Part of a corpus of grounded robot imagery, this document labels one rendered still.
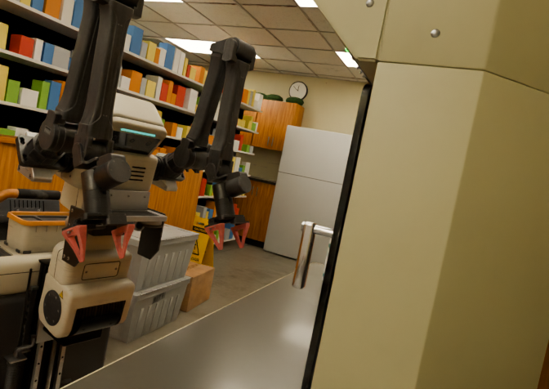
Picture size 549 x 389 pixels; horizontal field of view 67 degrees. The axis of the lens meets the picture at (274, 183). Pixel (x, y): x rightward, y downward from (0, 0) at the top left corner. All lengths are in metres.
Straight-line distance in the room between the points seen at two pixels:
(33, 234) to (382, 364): 1.33
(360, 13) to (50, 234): 1.36
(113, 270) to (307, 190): 4.40
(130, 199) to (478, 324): 1.07
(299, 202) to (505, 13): 5.25
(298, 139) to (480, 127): 5.28
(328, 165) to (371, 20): 5.07
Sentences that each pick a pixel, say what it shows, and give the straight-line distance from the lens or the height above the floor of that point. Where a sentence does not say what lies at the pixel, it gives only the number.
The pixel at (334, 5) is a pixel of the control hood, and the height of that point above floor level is 1.47.
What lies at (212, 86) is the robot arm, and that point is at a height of 1.47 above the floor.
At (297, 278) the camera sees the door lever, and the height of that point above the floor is 1.13.
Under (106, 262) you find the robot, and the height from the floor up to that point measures 0.87.
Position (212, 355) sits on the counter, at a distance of 0.76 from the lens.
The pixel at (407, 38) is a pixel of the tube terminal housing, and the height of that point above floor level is 1.44.
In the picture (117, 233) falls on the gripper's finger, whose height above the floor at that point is 1.04.
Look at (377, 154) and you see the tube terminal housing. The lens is 0.48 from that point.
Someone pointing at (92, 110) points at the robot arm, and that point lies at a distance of 1.04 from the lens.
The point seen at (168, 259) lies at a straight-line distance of 2.90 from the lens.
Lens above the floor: 1.28
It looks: 3 degrees down
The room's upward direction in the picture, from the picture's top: 11 degrees clockwise
